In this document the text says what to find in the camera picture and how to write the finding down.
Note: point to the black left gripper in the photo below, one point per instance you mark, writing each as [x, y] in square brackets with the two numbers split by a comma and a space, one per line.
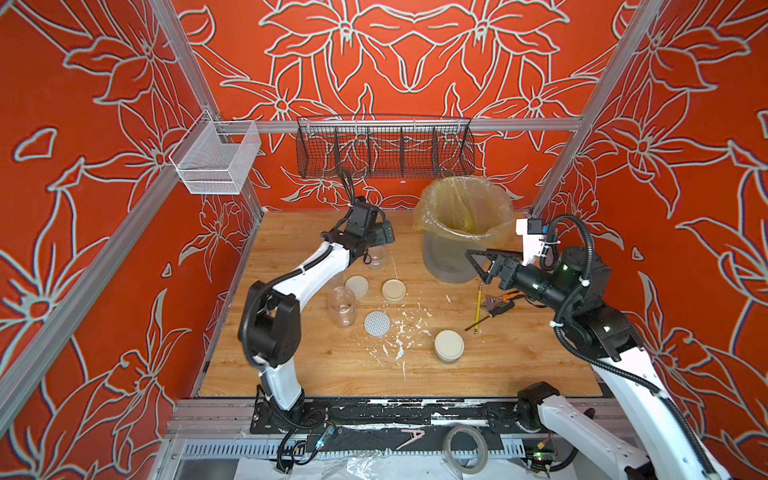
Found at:
[382, 239]

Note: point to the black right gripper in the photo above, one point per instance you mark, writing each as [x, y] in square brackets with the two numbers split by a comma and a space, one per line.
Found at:
[503, 271]

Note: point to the beige lid of back jar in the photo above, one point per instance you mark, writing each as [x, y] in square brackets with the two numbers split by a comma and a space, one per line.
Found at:
[394, 291]

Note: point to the glass jar patterned lid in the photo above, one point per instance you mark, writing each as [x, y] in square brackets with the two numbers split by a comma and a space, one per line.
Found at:
[342, 307]

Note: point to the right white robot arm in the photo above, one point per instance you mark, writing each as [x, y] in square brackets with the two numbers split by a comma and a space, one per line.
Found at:
[602, 336]

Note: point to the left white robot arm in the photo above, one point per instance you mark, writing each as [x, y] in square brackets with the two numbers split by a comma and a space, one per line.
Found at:
[270, 329]

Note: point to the orange black utility pliers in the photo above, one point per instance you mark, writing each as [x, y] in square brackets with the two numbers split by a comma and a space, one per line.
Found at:
[490, 301]

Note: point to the translucent ribbed trash bin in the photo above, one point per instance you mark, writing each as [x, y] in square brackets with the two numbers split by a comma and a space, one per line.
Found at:
[444, 254]

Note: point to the yellow pencil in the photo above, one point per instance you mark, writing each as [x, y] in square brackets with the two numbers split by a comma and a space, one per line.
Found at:
[478, 309]

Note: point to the glass jar beige lid front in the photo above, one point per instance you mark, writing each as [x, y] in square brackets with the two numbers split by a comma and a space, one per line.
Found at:
[448, 346]

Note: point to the clear tape roll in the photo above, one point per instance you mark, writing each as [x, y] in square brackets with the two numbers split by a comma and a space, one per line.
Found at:
[465, 451]

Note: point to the black wire wall basket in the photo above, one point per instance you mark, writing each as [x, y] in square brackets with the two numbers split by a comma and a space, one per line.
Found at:
[384, 146]

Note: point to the clear plastic wall basket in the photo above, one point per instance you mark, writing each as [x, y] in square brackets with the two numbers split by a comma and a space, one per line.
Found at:
[212, 160]

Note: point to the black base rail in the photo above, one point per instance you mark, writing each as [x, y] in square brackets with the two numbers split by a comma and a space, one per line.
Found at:
[498, 414]

